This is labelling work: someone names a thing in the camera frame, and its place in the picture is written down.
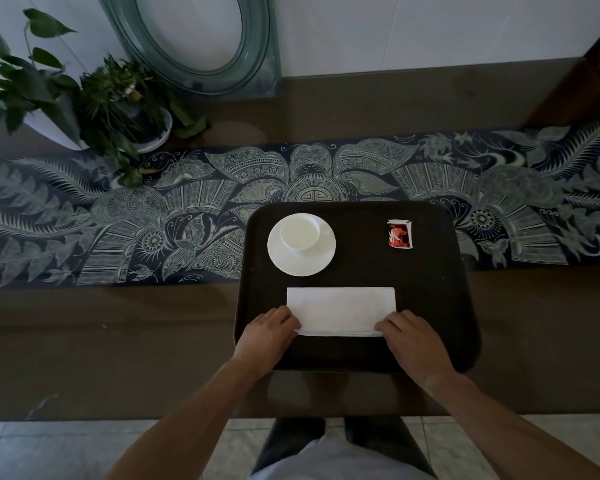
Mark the tall white plant pot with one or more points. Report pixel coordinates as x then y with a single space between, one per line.
50 127

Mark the person's right forearm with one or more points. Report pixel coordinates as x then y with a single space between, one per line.
510 429

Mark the white napkin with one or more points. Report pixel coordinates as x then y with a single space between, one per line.
340 309

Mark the green glass panel round hole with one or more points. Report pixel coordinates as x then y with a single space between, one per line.
265 54

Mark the person's left hand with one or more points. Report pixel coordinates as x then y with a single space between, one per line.
265 339

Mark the green potted plant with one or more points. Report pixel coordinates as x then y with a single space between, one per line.
110 99

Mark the white saucer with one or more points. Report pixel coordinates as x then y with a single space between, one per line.
302 262

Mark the person's left forearm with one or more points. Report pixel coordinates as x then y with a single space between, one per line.
190 424

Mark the person's white shirt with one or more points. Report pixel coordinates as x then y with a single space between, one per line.
330 464

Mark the white cup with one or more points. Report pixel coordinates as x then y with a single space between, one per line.
300 233

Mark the dark patterned table runner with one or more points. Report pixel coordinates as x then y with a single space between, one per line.
130 219

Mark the broad leaf green plant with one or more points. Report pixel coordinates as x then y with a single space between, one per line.
25 84

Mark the person's right hand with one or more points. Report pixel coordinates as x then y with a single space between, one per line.
417 344

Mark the dark brown tray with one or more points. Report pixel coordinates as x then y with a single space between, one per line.
430 294

